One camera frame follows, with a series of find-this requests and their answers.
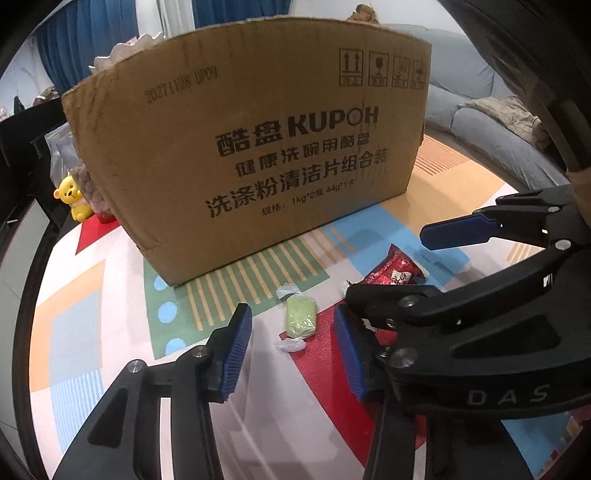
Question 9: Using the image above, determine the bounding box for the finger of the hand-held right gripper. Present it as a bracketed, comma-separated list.
[345, 240, 574, 330]
[419, 187, 575, 252]

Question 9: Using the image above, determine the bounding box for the brown plush toy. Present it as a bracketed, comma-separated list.
[346, 4, 382, 24]

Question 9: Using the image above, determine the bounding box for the yellow bear figure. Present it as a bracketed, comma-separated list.
[53, 173, 94, 222]

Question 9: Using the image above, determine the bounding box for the white sheer curtain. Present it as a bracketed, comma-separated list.
[139, 0, 195, 40]

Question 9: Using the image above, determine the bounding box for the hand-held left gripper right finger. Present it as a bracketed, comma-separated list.
[332, 305, 430, 480]

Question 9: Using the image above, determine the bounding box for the blue curtain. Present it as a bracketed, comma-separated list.
[34, 0, 141, 93]
[194, 0, 305, 28]

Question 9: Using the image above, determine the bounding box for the colourful patchwork tablecloth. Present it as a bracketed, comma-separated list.
[30, 134, 591, 480]

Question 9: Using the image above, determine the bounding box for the clear plastic bag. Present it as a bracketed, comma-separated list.
[46, 124, 81, 185]

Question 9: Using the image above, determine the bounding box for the black piano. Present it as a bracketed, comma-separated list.
[0, 95, 68, 217]

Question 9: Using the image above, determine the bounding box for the clear plastic snack jar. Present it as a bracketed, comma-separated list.
[69, 152, 118, 223]

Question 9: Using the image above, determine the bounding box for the green candy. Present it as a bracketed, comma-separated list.
[276, 282, 320, 354]

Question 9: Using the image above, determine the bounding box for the tiered white bowl stand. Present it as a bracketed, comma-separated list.
[90, 31, 163, 77]

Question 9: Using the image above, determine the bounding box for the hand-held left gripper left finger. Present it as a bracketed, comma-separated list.
[50, 302, 254, 480]

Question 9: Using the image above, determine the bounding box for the red snack packet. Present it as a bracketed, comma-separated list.
[359, 244, 429, 288]

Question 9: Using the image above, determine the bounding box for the stack of books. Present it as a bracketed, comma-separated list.
[32, 85, 63, 104]

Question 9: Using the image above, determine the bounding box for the brown cardboard box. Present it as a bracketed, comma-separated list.
[61, 15, 433, 289]

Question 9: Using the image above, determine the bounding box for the beige quilted jacket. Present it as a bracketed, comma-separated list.
[459, 96, 557, 151]

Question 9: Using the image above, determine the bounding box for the grey corner sofa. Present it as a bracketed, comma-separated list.
[379, 22, 571, 185]

